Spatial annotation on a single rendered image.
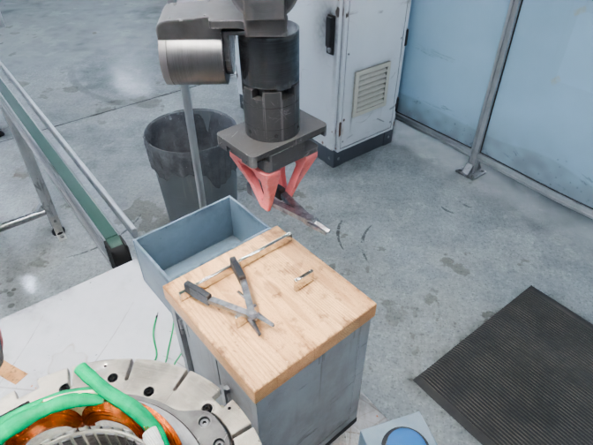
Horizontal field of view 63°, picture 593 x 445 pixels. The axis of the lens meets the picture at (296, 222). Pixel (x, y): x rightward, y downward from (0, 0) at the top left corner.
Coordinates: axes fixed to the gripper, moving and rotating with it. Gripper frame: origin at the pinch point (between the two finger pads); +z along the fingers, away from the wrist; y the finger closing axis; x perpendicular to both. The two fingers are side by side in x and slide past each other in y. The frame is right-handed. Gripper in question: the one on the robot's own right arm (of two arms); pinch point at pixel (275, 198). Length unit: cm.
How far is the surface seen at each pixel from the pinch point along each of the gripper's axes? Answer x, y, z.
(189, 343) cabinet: -5.4, 12.3, 22.8
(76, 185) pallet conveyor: -85, 3, 43
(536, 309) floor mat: 2, -128, 119
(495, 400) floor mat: 13, -80, 118
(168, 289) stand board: -6.6, 12.8, 11.9
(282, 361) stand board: 11.3, 8.6, 11.9
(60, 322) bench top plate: -39, 24, 40
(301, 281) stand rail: 4.5, -0.1, 10.6
